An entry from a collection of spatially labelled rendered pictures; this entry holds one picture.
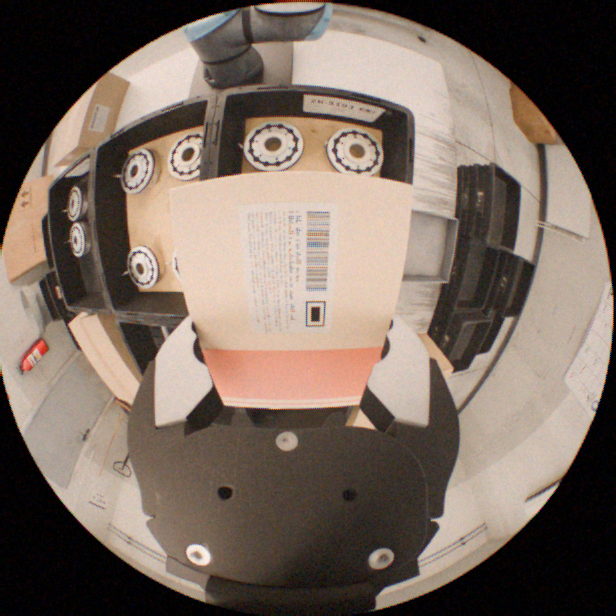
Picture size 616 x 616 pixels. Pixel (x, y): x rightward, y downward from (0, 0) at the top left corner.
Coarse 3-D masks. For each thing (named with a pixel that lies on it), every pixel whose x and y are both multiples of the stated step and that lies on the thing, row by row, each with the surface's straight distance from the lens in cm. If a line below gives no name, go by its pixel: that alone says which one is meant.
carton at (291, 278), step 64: (192, 192) 10; (256, 192) 9; (320, 192) 9; (384, 192) 10; (192, 256) 11; (256, 256) 10; (320, 256) 9; (384, 256) 10; (192, 320) 12; (256, 320) 11; (320, 320) 11; (384, 320) 12; (256, 384) 15; (320, 384) 14
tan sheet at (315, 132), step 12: (252, 120) 44; (264, 120) 43; (276, 120) 43; (288, 120) 42; (300, 120) 42; (312, 120) 43; (324, 120) 43; (300, 132) 41; (312, 132) 41; (324, 132) 42; (372, 132) 44; (276, 144) 41; (312, 144) 40; (312, 156) 40; (324, 156) 40; (252, 168) 40; (300, 168) 39; (312, 168) 39; (324, 168) 39
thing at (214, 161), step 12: (276, 84) 35; (288, 84) 35; (300, 84) 35; (228, 96) 36; (336, 96) 35; (348, 96) 35; (360, 96) 36; (372, 96) 36; (216, 108) 35; (396, 108) 37; (216, 120) 34; (408, 120) 37; (216, 132) 33; (408, 132) 36; (216, 144) 34; (408, 144) 35; (216, 156) 32; (408, 156) 34; (216, 168) 31; (408, 168) 34; (408, 180) 33
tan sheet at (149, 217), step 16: (192, 128) 48; (160, 144) 52; (160, 176) 49; (160, 192) 49; (128, 208) 56; (144, 208) 52; (160, 208) 48; (128, 224) 56; (144, 224) 52; (160, 224) 48; (144, 240) 52; (160, 240) 49; (144, 288) 57; (160, 288) 53; (176, 288) 50
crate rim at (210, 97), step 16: (208, 96) 38; (160, 112) 42; (208, 112) 36; (128, 128) 46; (208, 128) 34; (208, 144) 33; (96, 160) 53; (208, 160) 32; (96, 176) 52; (96, 208) 51; (96, 224) 50; (96, 240) 51; (112, 304) 53; (176, 320) 40
